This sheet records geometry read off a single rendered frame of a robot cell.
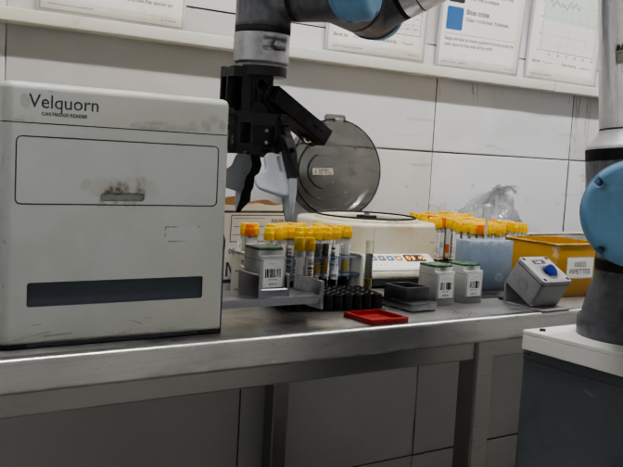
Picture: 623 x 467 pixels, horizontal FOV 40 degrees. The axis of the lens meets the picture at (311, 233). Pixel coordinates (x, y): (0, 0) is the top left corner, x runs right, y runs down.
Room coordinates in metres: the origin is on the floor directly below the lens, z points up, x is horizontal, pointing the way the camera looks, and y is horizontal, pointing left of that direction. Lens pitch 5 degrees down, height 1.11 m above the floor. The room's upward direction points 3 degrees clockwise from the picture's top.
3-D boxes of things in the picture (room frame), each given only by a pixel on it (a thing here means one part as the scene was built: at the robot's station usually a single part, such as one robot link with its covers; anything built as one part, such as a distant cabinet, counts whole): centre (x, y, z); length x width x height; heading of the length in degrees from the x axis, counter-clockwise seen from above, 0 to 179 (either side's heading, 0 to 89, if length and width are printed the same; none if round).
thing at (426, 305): (1.37, -0.16, 0.89); 0.09 x 0.05 x 0.04; 35
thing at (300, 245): (1.33, -0.02, 0.93); 0.17 x 0.09 x 0.11; 113
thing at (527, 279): (1.46, -0.38, 0.92); 0.13 x 0.07 x 0.08; 35
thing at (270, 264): (1.18, 0.06, 0.95); 0.05 x 0.04 x 0.06; 35
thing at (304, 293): (1.17, 0.08, 0.92); 0.21 x 0.07 x 0.05; 125
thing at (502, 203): (2.13, -0.44, 0.97); 0.26 x 0.17 x 0.19; 140
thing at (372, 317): (1.24, -0.10, 0.88); 0.07 x 0.07 x 0.01; 35
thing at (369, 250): (1.36, -0.09, 0.93); 0.01 x 0.01 x 0.10
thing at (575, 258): (1.63, -0.47, 0.93); 0.13 x 0.13 x 0.10; 31
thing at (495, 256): (1.54, -0.31, 0.92); 0.10 x 0.07 x 0.10; 119
